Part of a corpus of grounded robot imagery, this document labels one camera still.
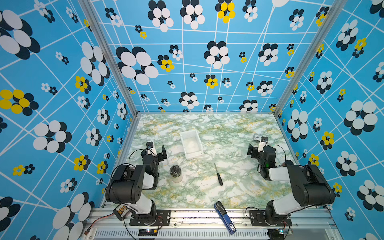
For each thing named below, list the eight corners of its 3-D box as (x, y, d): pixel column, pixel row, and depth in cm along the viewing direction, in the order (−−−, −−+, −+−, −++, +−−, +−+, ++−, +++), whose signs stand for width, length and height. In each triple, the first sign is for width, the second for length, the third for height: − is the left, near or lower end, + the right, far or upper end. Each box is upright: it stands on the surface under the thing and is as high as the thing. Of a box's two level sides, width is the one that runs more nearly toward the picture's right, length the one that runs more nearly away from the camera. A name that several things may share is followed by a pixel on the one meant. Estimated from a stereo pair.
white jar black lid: (172, 182, 87) (169, 174, 78) (173, 173, 91) (170, 164, 81) (182, 182, 87) (180, 174, 78) (182, 173, 91) (180, 164, 81)
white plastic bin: (186, 160, 96) (185, 155, 90) (180, 138, 107) (180, 132, 102) (204, 156, 98) (204, 150, 92) (196, 134, 109) (196, 128, 104)
